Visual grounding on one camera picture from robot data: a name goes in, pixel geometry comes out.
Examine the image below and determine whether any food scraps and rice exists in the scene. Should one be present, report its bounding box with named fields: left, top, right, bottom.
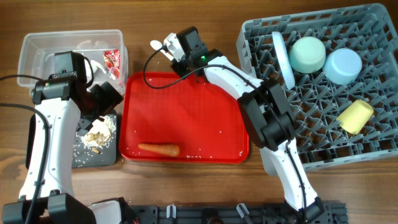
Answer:
left=73, top=114, right=118, bottom=162

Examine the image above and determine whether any white plastic spoon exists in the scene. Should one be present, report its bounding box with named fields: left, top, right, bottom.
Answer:
left=150, top=40, right=174, bottom=61

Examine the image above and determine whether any white tissue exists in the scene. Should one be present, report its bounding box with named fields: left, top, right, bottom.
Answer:
left=84, top=59, right=108, bottom=79

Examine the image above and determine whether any red snack wrapper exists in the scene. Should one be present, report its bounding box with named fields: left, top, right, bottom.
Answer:
left=103, top=49, right=121, bottom=80

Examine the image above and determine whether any orange carrot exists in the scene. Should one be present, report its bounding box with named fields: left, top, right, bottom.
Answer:
left=138, top=143, right=180, bottom=157

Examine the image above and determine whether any light blue plate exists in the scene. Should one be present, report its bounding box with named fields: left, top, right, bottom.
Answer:
left=272, top=32, right=295, bottom=90

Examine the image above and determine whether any mint green bowl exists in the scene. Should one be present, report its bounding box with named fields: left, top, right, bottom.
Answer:
left=289, top=37, right=326, bottom=73

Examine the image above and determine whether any light blue bowl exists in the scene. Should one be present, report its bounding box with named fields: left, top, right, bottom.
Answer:
left=323, top=48, right=363, bottom=85

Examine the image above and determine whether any yellow plastic cup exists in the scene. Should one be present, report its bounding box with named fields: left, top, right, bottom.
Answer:
left=336, top=100, right=374, bottom=134

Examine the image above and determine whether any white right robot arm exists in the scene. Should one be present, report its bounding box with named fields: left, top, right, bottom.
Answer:
left=163, top=26, right=324, bottom=223

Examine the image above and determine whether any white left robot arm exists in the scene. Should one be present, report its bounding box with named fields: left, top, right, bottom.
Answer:
left=2, top=51, right=126, bottom=223

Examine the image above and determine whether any clear plastic waste bin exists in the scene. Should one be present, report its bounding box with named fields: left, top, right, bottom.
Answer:
left=17, top=29, right=128, bottom=95

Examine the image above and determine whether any black waste tray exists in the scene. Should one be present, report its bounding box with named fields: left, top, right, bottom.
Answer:
left=25, top=113, right=118, bottom=169

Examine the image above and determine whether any grey plastic dishwasher rack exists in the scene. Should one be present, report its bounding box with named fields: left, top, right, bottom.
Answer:
left=236, top=3, right=397, bottom=170

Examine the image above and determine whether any red plastic tray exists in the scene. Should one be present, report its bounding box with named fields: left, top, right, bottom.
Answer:
left=118, top=72, right=250, bottom=164

